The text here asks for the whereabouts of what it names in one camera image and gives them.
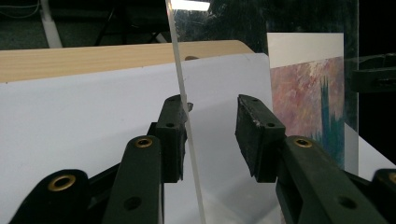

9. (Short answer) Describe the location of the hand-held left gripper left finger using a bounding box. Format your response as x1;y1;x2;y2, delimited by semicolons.
102;94;194;224

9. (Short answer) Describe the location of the black metal stand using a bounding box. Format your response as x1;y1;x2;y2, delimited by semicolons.
92;0;169;47

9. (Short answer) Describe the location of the white stand pole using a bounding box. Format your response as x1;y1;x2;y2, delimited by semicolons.
39;0;64;49

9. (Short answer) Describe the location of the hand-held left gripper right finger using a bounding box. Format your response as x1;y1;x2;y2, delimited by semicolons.
234;93;390;224

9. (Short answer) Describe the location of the white table mat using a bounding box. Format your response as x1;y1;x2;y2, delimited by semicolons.
0;52;396;224

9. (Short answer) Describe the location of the clear acrylic picture frame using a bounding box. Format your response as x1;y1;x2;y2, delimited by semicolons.
164;0;360;224

